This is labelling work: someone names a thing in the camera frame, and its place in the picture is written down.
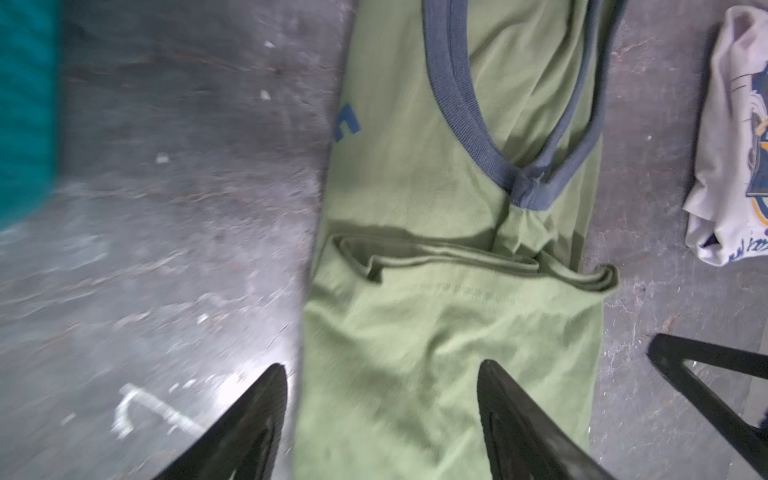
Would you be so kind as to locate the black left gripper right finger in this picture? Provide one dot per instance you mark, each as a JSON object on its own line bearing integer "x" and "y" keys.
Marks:
{"x": 522, "y": 441}

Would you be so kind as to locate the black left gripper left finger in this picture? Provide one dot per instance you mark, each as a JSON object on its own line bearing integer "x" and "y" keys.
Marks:
{"x": 244, "y": 441}

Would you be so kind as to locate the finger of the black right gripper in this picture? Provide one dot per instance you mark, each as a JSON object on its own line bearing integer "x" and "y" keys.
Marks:
{"x": 668, "y": 354}

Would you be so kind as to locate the white navy-trimmed tank top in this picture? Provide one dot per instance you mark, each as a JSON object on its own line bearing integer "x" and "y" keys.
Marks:
{"x": 727, "y": 204}

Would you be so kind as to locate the olive green tank top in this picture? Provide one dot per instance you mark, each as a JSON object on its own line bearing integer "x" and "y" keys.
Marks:
{"x": 459, "y": 193}

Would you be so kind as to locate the teal plastic basket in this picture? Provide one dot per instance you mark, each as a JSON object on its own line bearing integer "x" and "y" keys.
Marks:
{"x": 30, "y": 50}

